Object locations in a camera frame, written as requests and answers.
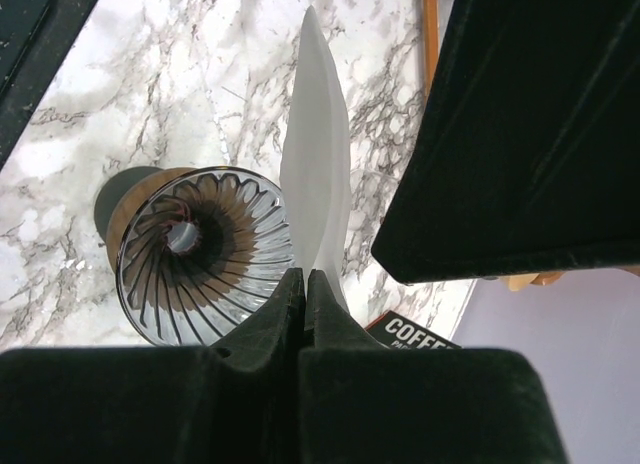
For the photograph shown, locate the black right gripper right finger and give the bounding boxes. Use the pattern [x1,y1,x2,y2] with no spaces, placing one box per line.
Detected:
[298,271,568,463]

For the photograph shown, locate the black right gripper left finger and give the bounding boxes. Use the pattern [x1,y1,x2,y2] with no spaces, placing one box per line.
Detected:
[1,269,305,463]

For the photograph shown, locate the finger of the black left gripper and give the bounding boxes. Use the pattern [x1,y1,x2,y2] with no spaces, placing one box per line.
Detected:
[372,0,639,284]

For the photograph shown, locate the white paper coffee filter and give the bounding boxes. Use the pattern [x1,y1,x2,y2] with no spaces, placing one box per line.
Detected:
[279,6,351,309]

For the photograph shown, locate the round wooden dripper base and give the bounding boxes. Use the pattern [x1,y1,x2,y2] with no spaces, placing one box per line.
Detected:
[94,166,192,271]

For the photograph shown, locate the brown paper coffee filter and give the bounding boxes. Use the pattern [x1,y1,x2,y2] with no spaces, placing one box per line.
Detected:
[502,271,564,292]

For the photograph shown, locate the orange coffee filter box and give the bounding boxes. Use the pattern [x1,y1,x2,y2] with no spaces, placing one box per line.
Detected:
[365,310,460,350]

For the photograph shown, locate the orange wooden shelf rack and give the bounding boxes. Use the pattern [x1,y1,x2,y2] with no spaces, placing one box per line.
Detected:
[422,0,439,97]

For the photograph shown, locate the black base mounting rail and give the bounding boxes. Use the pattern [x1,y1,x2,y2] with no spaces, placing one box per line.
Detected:
[1,0,98,163]

